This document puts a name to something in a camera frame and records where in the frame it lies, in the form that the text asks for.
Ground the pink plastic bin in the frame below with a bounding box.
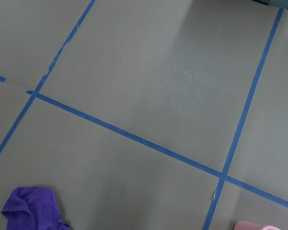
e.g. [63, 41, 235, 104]
[234, 220, 279, 230]

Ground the purple cloth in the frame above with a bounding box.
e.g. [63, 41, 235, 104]
[1, 186, 70, 230]

